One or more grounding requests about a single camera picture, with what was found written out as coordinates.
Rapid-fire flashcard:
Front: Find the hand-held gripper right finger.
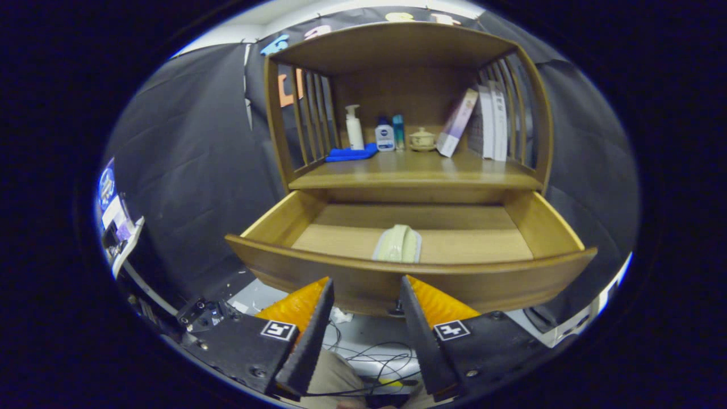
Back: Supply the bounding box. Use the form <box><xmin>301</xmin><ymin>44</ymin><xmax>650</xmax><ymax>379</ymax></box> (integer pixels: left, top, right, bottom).
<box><xmin>399</xmin><ymin>275</ymin><xmax>560</xmax><ymax>398</ymax></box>

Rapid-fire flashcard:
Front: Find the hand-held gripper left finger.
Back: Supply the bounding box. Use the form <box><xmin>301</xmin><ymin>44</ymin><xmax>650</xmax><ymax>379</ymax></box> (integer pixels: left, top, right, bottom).
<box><xmin>182</xmin><ymin>277</ymin><xmax>335</xmax><ymax>398</ymax></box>

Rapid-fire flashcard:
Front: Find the wooden drawer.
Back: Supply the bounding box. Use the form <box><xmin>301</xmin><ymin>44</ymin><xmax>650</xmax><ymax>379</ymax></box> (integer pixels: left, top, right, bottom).
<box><xmin>224</xmin><ymin>189</ymin><xmax>598</xmax><ymax>318</ymax></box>

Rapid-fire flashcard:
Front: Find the pale green scrubbing brush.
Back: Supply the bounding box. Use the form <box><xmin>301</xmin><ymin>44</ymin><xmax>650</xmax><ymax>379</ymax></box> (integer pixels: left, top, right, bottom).
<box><xmin>372</xmin><ymin>224</ymin><xmax>423</xmax><ymax>264</ymax></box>

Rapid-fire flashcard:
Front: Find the wooden countertop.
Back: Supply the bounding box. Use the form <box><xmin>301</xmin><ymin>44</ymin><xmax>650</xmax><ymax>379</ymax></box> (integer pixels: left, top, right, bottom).
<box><xmin>289</xmin><ymin>149</ymin><xmax>543</xmax><ymax>191</ymax></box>

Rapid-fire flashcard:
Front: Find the wooden cabinet with slatted sides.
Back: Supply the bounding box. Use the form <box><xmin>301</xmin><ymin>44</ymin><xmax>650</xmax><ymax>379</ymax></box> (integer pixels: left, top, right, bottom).
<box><xmin>264</xmin><ymin>22</ymin><xmax>554</xmax><ymax>205</ymax></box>

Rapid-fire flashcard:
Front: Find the person's khaki trouser leg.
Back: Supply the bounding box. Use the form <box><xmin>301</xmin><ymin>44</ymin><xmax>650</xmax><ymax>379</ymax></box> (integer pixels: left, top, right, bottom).
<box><xmin>298</xmin><ymin>348</ymin><xmax>375</xmax><ymax>409</ymax></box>

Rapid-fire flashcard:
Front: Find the white appliance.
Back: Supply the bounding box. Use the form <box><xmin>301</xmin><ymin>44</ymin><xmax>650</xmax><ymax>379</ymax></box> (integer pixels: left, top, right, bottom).
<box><xmin>523</xmin><ymin>253</ymin><xmax>634</xmax><ymax>347</ymax></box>

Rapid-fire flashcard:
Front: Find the blue cloth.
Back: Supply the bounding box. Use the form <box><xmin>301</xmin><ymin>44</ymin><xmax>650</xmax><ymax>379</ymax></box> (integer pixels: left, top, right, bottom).
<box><xmin>325</xmin><ymin>143</ymin><xmax>379</xmax><ymax>163</ymax></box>

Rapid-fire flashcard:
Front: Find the small cream lidded pot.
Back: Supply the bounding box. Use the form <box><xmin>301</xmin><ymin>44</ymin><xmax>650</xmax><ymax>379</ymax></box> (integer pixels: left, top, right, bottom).
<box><xmin>408</xmin><ymin>127</ymin><xmax>437</xmax><ymax>152</ymax></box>

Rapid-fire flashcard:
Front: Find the white lotion bottle blue cap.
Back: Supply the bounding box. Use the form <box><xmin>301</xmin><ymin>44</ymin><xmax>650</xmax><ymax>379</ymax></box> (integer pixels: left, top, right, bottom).
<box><xmin>375</xmin><ymin>116</ymin><xmax>395</xmax><ymax>152</ymax></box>

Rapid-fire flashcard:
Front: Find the black backdrop cloth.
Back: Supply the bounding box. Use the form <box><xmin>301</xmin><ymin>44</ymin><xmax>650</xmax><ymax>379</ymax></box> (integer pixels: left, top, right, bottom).
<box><xmin>102</xmin><ymin>6</ymin><xmax>640</xmax><ymax>336</ymax></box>

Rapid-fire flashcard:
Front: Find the white pump bottle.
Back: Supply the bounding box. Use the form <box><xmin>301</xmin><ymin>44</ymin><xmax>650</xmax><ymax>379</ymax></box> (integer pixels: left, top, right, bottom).
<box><xmin>344</xmin><ymin>104</ymin><xmax>365</xmax><ymax>151</ymax></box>

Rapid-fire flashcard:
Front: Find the purple and white box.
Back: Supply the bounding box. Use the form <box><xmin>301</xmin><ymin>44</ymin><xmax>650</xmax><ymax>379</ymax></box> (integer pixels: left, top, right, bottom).
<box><xmin>436</xmin><ymin>88</ymin><xmax>479</xmax><ymax>158</ymax></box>

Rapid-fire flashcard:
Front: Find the plain white book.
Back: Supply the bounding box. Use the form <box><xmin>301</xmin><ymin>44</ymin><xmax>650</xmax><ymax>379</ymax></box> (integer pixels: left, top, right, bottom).
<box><xmin>479</xmin><ymin>84</ymin><xmax>496</xmax><ymax>160</ymax></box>

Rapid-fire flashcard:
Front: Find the white book with dark lettering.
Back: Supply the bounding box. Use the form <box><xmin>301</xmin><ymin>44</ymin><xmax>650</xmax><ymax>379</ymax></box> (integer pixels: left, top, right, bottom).
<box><xmin>490</xmin><ymin>81</ymin><xmax>509</xmax><ymax>162</ymax></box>

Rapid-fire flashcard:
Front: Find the bright monitor screen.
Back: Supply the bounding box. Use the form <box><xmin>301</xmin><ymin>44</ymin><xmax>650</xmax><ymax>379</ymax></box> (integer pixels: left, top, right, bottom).
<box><xmin>97</xmin><ymin>159</ymin><xmax>145</xmax><ymax>279</ymax></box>

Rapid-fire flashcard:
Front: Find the black cable tangle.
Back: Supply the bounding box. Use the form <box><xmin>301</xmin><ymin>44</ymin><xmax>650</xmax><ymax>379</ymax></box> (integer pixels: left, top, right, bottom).
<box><xmin>324</xmin><ymin>321</ymin><xmax>421</xmax><ymax>395</ymax></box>

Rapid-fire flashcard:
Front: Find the black metal bracket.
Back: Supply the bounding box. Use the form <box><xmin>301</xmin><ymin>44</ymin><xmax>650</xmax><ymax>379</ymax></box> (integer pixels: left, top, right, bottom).
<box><xmin>116</xmin><ymin>267</ymin><xmax>245</xmax><ymax>341</ymax></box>

